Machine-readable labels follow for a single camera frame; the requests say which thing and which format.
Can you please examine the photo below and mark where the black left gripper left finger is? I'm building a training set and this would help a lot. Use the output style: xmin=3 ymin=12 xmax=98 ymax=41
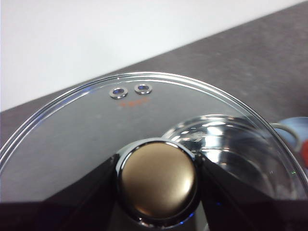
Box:
xmin=0 ymin=154 xmax=141 ymax=231

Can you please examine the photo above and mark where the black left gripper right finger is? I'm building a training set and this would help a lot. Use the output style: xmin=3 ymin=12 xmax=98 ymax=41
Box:
xmin=192 ymin=153 xmax=308 ymax=231

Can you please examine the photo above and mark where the glass lid with green knob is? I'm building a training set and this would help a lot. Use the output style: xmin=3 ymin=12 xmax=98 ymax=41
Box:
xmin=0 ymin=71 xmax=308 ymax=231

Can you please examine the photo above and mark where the pale green electric steamer pot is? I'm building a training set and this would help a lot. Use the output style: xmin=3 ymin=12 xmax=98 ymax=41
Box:
xmin=166 ymin=115 xmax=301 ymax=200

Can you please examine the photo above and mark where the blue round plate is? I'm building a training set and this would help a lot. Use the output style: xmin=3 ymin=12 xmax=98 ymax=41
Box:
xmin=276 ymin=116 xmax=308 ymax=154

